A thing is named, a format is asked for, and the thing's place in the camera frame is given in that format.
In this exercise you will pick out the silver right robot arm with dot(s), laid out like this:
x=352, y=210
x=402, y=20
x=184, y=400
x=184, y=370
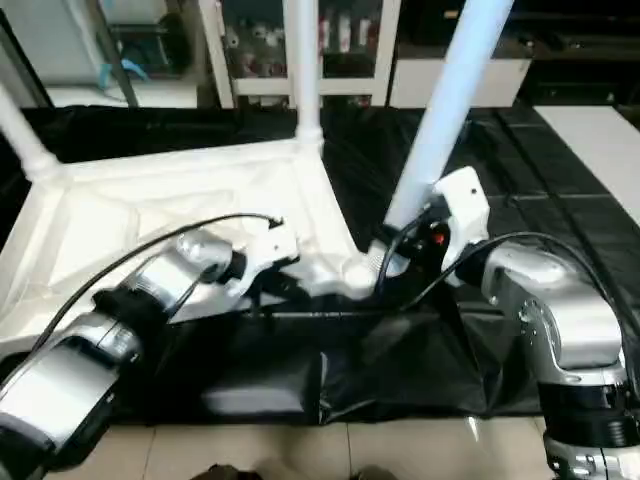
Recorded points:
x=560, y=320

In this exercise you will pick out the grey metal pole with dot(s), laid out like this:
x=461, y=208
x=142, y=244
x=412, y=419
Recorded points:
x=115, y=50

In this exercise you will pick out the white drawer unit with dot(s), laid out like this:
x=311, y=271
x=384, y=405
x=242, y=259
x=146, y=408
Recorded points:
x=470, y=82

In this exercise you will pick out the white glass door cabinet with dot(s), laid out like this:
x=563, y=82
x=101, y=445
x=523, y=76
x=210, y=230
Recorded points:
x=300, y=45

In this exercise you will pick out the teal plastic object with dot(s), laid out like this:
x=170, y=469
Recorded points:
x=120, y=70

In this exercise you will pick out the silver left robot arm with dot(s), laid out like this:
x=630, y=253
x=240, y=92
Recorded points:
x=150, y=300

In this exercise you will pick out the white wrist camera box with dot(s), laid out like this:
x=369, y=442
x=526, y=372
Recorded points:
x=265, y=255
x=460, y=215

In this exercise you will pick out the white plastic table leg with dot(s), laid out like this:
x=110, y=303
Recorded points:
x=450, y=110
x=303, y=65
x=20, y=130

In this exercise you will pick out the black work mat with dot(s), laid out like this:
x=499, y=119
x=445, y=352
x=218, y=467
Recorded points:
x=500, y=350

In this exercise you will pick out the white flat board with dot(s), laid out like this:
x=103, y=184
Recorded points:
x=595, y=150

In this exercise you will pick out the white plastic table top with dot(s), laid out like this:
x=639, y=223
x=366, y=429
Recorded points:
x=150, y=210

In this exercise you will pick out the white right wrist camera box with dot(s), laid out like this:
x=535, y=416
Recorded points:
x=460, y=215

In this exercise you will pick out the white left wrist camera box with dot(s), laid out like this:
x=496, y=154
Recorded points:
x=265, y=255

